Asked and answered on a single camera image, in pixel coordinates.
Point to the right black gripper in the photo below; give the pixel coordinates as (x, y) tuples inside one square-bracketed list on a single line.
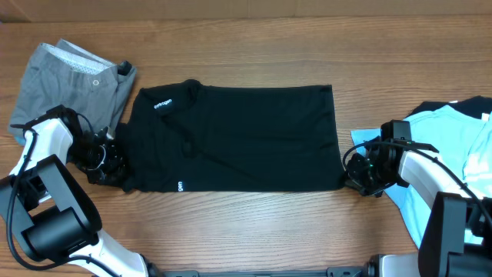
[(354, 180)]

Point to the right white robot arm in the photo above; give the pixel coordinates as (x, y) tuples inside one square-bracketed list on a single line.
[(457, 238)]

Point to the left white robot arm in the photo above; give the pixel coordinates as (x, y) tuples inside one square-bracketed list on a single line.
[(50, 220)]

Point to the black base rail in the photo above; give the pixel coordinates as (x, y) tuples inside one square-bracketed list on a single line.
[(337, 271)]

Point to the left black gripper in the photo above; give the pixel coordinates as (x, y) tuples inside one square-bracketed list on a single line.
[(117, 168)]

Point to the black t-shirt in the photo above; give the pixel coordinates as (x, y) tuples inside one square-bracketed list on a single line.
[(190, 137)]

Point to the light blue t-shirt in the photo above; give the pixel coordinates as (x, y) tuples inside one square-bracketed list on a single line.
[(464, 144)]

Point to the grey folded shorts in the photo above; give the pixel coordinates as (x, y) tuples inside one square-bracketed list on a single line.
[(66, 74)]

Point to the black garment under blue shirt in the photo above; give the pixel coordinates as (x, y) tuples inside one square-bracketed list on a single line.
[(474, 107)]

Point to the light blue cloth under shorts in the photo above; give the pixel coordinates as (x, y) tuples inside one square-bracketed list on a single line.
[(20, 140)]

